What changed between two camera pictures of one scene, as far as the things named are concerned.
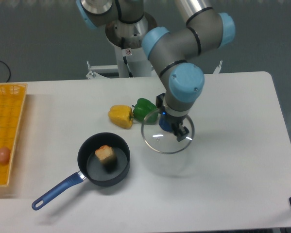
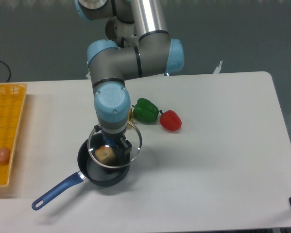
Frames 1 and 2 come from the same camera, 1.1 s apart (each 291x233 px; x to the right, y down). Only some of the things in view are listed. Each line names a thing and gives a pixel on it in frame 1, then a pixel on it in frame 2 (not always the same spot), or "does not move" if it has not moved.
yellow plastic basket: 6,103 does not move
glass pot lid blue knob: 157,134 -> 115,150
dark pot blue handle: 91,168 does not move
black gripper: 180,131 -> 113,140
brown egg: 3,155 does not move
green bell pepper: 145,110 does not move
